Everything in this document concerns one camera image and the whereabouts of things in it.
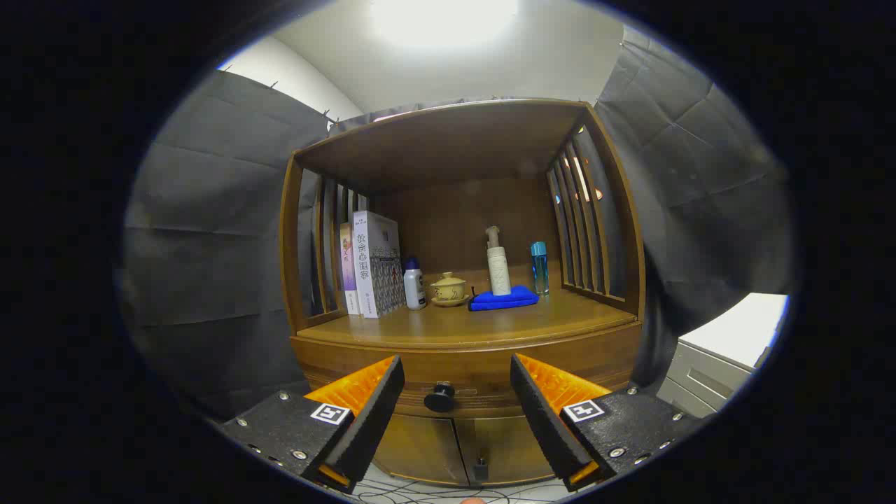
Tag yellow lidded teacup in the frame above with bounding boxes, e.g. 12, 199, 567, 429
429, 272, 471, 308

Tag wooden countertop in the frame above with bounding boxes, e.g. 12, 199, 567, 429
297, 269, 641, 351

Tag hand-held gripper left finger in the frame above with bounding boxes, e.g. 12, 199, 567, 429
220, 355, 406, 495

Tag black floor cables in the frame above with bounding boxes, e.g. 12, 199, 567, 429
350, 476, 582, 504

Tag blue glass bottle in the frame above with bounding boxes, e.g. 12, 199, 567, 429
530, 241, 550, 295

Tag white bottle blue cap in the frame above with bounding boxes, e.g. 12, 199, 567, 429
404, 258, 427, 311

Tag thin purple book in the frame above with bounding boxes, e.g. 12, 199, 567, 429
339, 223, 361, 316

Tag brown wooden drawer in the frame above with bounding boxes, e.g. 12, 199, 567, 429
290, 322, 643, 419

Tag black drawer knob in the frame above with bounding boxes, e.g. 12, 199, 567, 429
423, 381, 457, 413

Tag white pump bottle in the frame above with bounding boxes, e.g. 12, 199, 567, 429
485, 225, 512, 296

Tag thick white patterned book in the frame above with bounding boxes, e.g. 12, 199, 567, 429
353, 210, 407, 319

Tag black backdrop cloth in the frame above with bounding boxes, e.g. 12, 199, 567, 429
122, 24, 795, 421

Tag white grey drawer unit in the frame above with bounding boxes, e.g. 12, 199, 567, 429
656, 293, 790, 419

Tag blue folded cloth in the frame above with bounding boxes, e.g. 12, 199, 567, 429
468, 284, 540, 312

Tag wooden cabinet door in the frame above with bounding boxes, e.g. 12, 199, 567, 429
455, 416, 557, 485
371, 413, 468, 487

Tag brown wooden cabinet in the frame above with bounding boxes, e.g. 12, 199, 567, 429
279, 98, 646, 489

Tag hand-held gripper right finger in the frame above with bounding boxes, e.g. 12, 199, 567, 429
510, 353, 704, 492

